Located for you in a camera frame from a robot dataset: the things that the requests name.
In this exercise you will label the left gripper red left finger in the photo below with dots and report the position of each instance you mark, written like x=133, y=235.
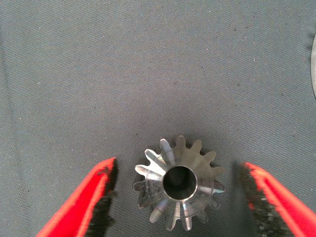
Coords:
x=81, y=205

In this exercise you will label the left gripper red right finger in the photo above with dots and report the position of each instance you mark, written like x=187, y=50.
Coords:
x=279, y=205

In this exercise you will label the round metal plate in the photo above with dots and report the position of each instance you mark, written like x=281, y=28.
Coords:
x=314, y=66

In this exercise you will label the dark grey table cloth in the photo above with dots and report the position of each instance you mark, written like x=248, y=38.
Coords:
x=123, y=74

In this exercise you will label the small steel gear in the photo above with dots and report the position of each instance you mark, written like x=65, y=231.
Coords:
x=205, y=182

